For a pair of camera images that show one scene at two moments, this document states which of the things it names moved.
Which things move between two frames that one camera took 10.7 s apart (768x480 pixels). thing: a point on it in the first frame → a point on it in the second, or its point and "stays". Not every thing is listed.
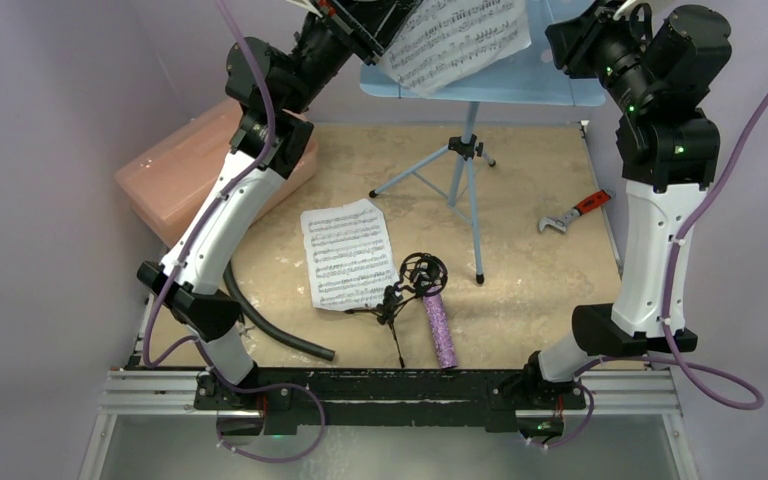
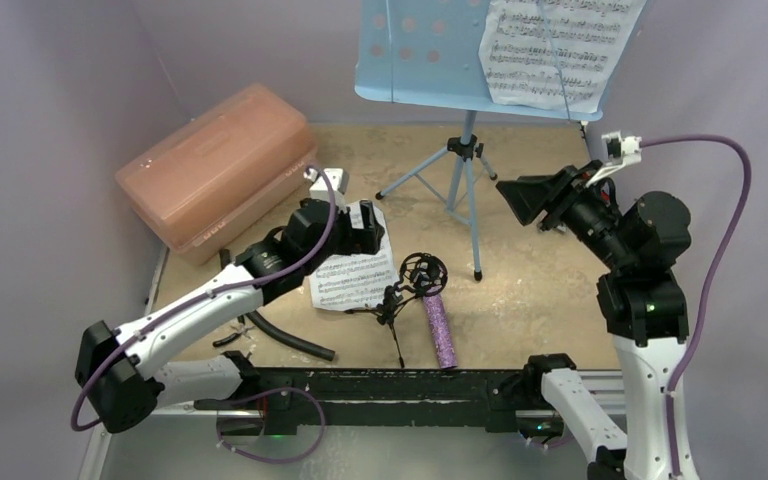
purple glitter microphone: [441, 331] stays
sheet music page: [446, 42] → [562, 55]
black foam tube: [260, 319] stays
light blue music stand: [538, 76] → [426, 54]
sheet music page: [349, 258] stays
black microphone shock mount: [422, 273] stays
